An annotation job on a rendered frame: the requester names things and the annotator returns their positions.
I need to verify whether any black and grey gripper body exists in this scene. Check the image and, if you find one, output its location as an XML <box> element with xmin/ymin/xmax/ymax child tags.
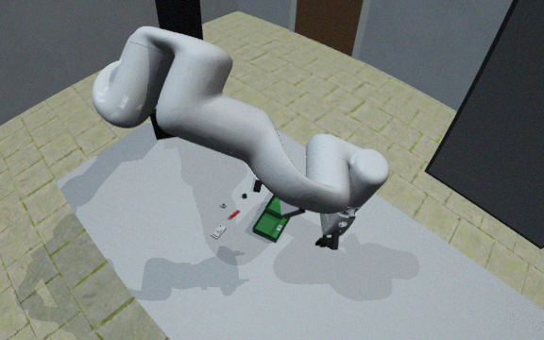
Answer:
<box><xmin>320</xmin><ymin>212</ymin><xmax>357</xmax><ymax>236</ymax></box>

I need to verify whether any white domino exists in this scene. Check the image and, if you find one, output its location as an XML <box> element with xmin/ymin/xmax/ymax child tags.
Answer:
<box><xmin>211</xmin><ymin>224</ymin><xmax>227</xmax><ymax>239</ymax></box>

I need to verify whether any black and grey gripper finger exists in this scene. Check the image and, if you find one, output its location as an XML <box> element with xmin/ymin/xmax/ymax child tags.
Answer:
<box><xmin>315</xmin><ymin>230</ymin><xmax>340</xmax><ymax>249</ymax></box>

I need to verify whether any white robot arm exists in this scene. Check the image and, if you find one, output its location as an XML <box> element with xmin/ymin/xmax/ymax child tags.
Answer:
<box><xmin>92</xmin><ymin>26</ymin><xmax>390</xmax><ymax>219</ymax></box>

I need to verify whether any green three-compartment bin rack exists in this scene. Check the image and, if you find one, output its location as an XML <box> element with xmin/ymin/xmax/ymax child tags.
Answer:
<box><xmin>253</xmin><ymin>195</ymin><xmax>290</xmax><ymax>243</ymax></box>

